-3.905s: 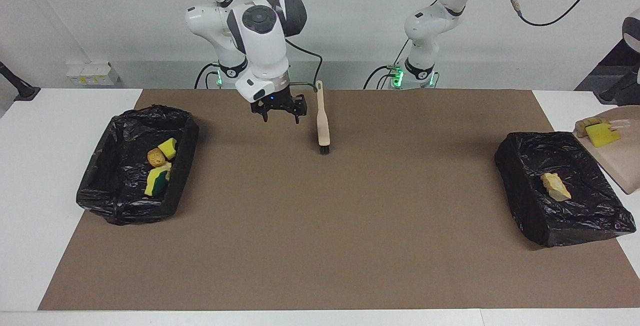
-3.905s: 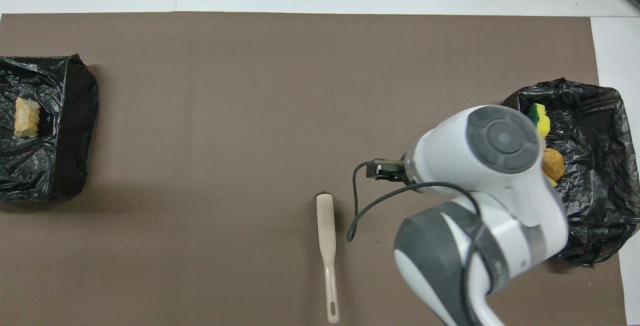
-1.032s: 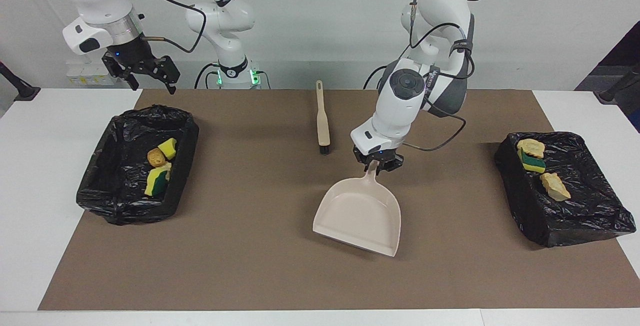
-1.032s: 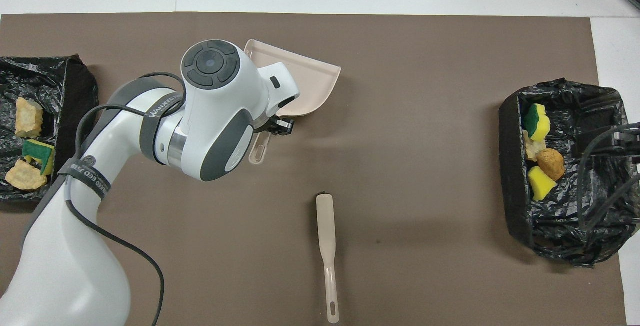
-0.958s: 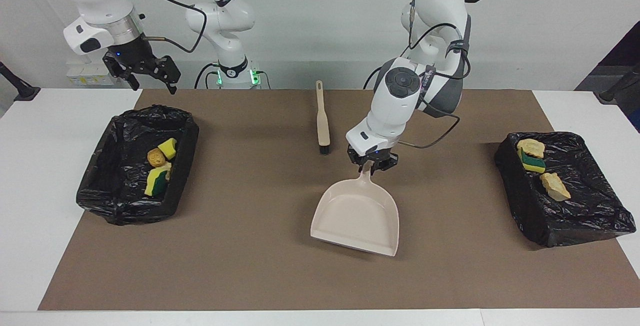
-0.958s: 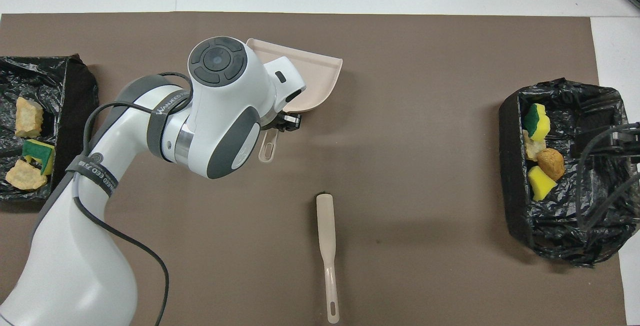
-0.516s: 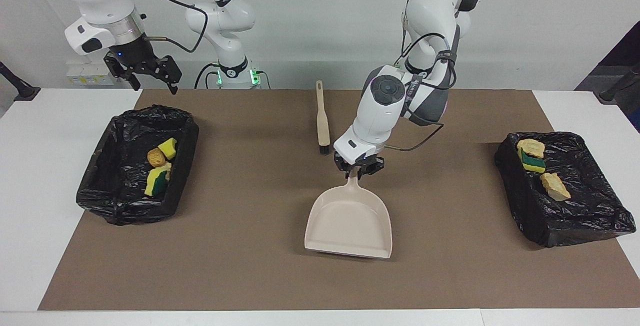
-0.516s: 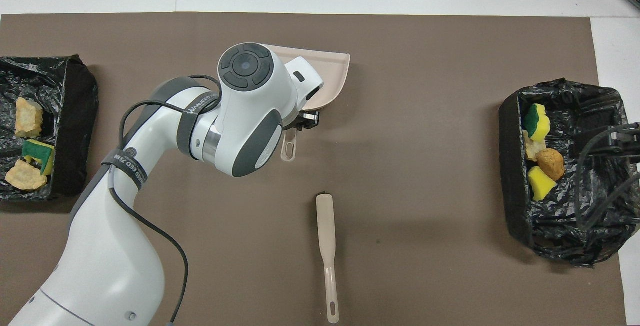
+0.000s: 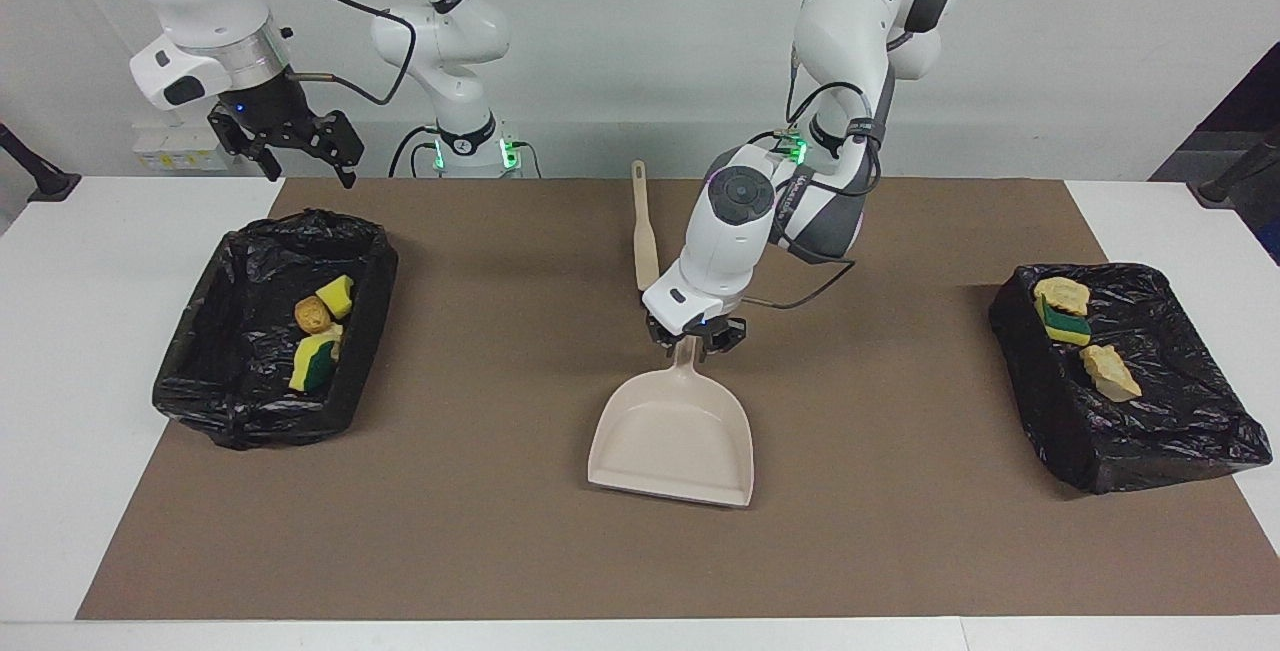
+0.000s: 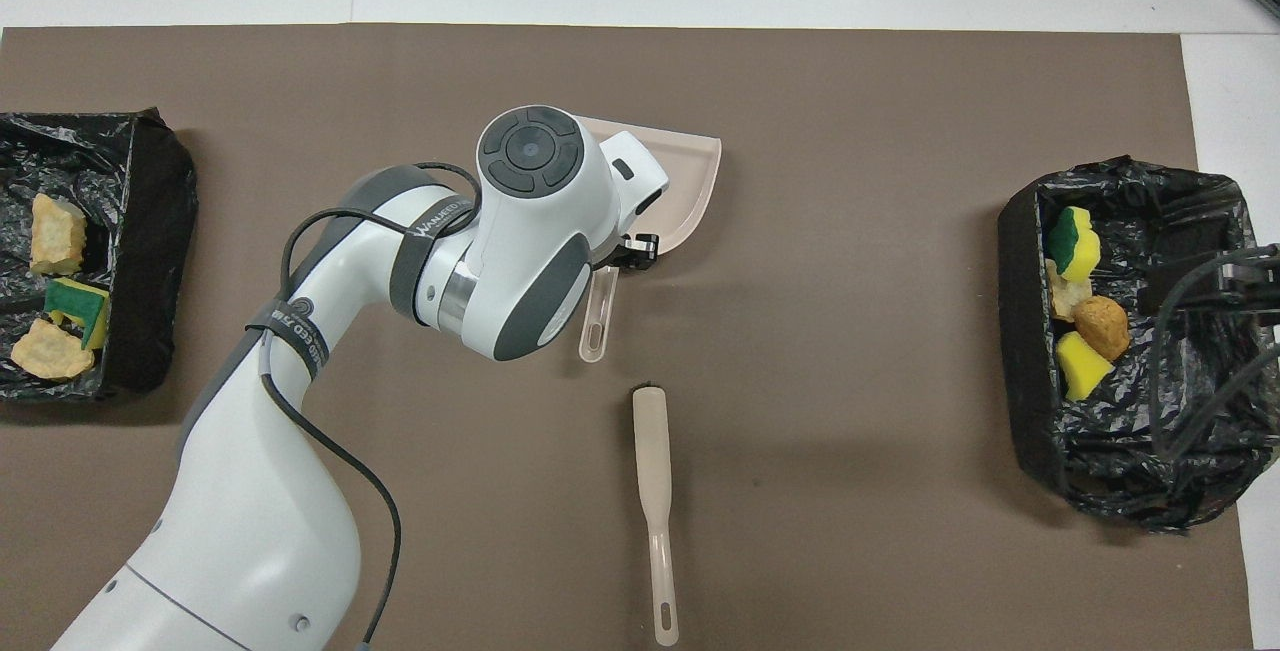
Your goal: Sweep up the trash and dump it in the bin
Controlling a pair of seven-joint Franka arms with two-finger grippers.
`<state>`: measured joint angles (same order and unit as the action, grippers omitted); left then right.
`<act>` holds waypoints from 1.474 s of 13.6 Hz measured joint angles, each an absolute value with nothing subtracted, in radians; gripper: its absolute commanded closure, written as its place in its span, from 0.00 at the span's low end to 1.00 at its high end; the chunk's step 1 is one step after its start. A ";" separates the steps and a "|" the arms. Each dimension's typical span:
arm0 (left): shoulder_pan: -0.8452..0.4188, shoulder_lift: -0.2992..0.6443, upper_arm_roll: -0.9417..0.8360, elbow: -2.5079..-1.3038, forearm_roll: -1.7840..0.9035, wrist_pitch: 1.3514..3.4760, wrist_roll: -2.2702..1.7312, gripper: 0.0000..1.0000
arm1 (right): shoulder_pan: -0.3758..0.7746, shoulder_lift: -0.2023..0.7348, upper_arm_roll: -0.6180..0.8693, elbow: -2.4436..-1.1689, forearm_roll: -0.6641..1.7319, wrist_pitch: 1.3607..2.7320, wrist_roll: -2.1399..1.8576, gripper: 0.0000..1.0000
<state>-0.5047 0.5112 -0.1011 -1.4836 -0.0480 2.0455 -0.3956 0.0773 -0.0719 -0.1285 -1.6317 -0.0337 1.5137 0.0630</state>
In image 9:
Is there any beige plastic dustpan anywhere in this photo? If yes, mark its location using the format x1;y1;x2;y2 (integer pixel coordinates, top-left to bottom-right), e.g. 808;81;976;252
587;335;756;509

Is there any beige hand brush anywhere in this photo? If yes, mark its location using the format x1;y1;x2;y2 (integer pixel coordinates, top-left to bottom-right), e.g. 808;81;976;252
630;160;662;294

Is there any yellow wedge sponge piece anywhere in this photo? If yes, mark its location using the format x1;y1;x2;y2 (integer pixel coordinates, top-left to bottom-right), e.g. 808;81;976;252
315;274;356;320

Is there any green and yellow sponge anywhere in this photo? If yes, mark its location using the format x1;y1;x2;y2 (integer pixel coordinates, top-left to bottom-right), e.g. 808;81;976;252
288;334;339;394

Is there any pale flaky pastry piece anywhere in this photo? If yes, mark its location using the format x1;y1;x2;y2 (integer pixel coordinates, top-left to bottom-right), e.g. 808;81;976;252
1033;276;1092;316

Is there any yellow L-shaped sponge piece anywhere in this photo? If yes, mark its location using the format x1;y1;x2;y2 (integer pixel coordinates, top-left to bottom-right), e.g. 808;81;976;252
1040;295;1094;347

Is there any golden croissant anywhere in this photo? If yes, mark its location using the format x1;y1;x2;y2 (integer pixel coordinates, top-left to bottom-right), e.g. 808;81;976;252
1080;344;1143;403

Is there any bin with black plastic bag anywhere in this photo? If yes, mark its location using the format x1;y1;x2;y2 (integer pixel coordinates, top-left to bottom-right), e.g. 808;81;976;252
988;262;1274;495
151;209;400;450

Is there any black stand foot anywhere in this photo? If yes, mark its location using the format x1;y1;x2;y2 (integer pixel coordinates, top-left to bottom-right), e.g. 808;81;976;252
1187;126;1280;210
0;121;83;204

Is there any brown table mat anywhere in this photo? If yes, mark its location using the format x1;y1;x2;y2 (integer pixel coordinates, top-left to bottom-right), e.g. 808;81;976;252
75;177;1280;622

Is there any black right base cable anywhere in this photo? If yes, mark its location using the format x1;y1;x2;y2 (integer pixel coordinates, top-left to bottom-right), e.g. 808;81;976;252
388;125;443;179

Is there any white wall socket box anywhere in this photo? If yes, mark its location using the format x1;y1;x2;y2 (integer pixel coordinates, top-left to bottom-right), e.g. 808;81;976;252
132;124;244;172

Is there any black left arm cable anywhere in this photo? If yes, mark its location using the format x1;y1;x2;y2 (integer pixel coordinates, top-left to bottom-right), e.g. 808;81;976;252
742;43;887;311

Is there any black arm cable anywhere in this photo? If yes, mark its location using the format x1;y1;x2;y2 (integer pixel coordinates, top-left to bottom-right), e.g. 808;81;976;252
742;43;887;311
238;0;418;108

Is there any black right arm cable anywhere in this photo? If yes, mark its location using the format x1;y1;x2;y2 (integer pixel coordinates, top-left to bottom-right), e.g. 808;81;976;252
238;0;418;108

